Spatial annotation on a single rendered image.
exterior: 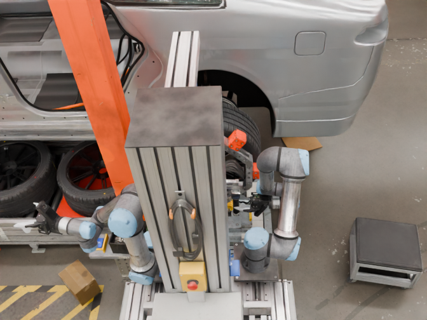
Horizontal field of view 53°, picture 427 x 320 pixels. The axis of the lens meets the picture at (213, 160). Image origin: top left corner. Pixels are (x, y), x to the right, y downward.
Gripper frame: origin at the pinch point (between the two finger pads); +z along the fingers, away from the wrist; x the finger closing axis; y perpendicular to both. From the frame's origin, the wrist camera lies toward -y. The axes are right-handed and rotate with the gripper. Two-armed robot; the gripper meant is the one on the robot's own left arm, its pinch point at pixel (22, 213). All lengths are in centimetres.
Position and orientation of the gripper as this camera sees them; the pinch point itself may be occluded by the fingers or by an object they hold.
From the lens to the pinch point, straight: 217.8
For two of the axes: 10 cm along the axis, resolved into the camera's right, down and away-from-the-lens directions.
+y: 0.2, 7.8, 6.3
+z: -9.6, -1.6, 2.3
